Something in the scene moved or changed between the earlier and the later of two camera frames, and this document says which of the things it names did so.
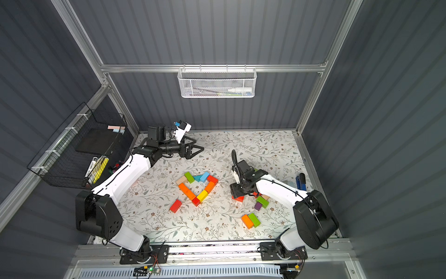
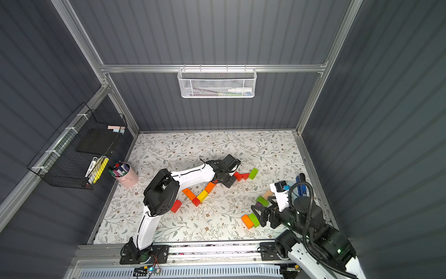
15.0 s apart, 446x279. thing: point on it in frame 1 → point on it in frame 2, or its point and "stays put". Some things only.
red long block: [175, 207] stays put
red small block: [196, 201] stays put
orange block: [209, 186] stays put
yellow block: [202, 195] stays put
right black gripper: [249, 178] → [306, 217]
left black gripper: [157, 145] → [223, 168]
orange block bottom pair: [248, 222] stays put
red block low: [240, 199] → [237, 175]
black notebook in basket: [99, 141] stays put
